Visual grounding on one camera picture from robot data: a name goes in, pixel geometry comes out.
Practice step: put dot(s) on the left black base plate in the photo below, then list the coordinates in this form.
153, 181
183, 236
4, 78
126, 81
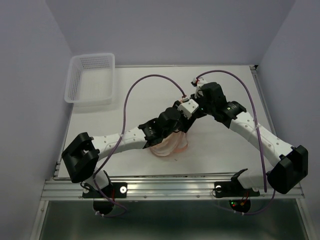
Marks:
113, 191

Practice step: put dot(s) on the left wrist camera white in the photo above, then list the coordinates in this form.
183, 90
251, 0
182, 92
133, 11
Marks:
188, 107

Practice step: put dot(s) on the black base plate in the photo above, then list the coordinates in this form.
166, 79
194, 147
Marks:
228, 189
113, 191

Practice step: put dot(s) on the aluminium mounting rail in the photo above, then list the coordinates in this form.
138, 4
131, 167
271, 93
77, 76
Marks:
145, 188

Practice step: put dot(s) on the white perforated plastic basket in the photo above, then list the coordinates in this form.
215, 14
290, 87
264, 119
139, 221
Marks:
90, 79

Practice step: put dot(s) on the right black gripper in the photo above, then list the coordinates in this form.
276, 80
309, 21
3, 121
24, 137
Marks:
199, 96

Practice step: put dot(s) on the floral mesh laundry bag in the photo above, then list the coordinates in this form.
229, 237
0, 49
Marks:
175, 143

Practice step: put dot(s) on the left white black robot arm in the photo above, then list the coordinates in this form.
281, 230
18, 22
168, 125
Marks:
83, 153

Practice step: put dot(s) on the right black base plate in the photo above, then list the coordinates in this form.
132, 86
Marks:
228, 189

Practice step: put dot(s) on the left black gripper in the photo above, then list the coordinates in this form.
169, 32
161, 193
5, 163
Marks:
186, 122

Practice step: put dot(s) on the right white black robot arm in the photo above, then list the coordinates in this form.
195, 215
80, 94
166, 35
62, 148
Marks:
289, 164

